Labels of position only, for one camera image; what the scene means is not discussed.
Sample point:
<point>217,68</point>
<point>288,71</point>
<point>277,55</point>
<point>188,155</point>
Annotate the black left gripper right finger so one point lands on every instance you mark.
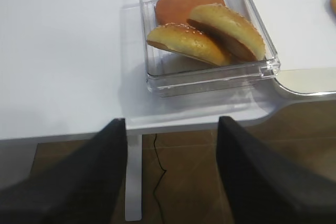
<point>264,187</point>

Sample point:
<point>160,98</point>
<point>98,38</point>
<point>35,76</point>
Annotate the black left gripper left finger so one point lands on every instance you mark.
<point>82,188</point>

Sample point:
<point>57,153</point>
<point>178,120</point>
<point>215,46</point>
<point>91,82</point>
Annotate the white table leg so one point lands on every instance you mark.
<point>133,180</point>

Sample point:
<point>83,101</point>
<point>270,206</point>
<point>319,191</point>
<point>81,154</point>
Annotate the sesame bun top rear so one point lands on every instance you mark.
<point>235,32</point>

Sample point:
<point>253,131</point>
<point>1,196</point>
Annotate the sesame bun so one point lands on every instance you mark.
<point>235,32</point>
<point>190,42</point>

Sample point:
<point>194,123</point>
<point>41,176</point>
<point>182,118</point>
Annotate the sesame bun top front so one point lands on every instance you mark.
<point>190,42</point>

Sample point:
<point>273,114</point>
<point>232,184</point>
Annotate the clear plastic bun box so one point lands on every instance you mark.
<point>169,74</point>

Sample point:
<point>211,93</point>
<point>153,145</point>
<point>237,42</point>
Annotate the silver metal tray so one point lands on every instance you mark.
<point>303,32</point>

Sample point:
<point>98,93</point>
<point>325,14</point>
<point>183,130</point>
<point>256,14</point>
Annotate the bun bottom on tray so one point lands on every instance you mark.
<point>333,6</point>

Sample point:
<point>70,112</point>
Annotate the plain brown bun bottom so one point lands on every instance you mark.
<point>177,11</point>

